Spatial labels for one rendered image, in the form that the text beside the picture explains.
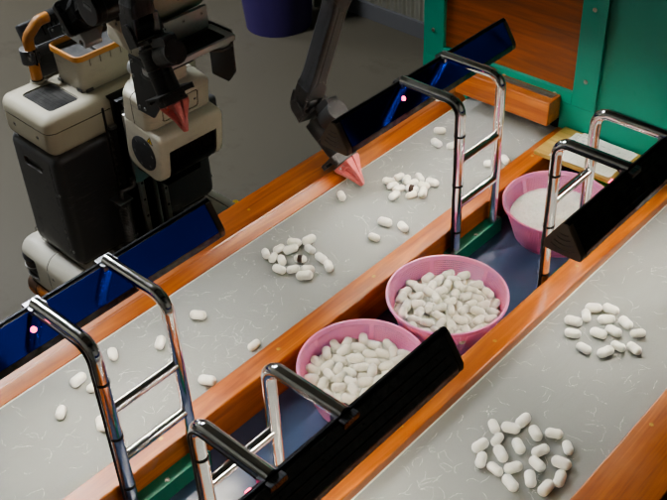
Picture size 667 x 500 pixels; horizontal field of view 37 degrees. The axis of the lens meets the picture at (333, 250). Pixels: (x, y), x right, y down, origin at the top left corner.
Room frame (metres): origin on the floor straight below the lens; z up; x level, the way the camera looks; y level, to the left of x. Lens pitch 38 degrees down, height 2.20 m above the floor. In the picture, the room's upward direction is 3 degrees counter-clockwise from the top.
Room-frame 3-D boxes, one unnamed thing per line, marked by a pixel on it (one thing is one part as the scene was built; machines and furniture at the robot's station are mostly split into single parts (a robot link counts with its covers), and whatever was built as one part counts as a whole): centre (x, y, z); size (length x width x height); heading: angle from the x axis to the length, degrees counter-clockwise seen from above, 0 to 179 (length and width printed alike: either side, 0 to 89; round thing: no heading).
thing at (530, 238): (1.97, -0.55, 0.72); 0.27 x 0.27 x 0.10
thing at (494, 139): (1.98, -0.28, 0.90); 0.20 x 0.19 x 0.45; 136
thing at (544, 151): (2.12, -0.70, 0.77); 0.33 x 0.15 x 0.01; 46
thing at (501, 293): (1.65, -0.24, 0.72); 0.27 x 0.27 x 0.10
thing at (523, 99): (2.40, -0.49, 0.83); 0.30 x 0.06 x 0.07; 46
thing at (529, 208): (1.97, -0.55, 0.71); 0.22 x 0.22 x 0.06
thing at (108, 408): (1.28, 0.39, 0.90); 0.20 x 0.19 x 0.45; 136
